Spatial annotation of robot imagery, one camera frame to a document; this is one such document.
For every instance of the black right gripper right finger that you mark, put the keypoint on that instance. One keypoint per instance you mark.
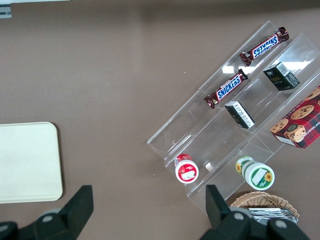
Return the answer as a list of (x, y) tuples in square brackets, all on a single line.
[(220, 220)]

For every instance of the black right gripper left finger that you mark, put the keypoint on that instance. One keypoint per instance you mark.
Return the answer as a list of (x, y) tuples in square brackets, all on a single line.
[(72, 215)]

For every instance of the small light wicker basket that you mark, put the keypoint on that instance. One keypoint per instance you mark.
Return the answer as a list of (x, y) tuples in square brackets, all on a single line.
[(257, 198)]

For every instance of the cream plastic tray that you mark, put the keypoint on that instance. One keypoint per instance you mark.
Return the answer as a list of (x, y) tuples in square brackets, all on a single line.
[(27, 162)]

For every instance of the aluminium foil container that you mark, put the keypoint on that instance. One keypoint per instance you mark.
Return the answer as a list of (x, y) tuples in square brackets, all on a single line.
[(270, 213)]

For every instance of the green lid sunflower jar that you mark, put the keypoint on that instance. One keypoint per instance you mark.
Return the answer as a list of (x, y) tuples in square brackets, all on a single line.
[(257, 175)]

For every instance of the red lid snack jar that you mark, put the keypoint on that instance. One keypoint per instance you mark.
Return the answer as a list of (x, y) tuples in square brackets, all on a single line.
[(186, 171)]

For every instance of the clear acrylic stepped shelf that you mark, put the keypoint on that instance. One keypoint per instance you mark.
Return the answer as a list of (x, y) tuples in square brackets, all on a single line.
[(225, 140)]

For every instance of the small black carton box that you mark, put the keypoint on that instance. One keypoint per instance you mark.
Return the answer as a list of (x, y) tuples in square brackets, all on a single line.
[(281, 77), (241, 115)]

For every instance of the red tartan cookie box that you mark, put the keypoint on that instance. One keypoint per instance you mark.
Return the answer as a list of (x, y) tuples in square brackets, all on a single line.
[(300, 120)]

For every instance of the Snickers chocolate bar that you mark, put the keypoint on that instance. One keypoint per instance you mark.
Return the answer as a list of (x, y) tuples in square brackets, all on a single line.
[(265, 46), (228, 88)]

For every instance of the grey metal mount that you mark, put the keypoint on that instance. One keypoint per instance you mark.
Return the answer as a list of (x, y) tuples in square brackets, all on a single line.
[(5, 11)]

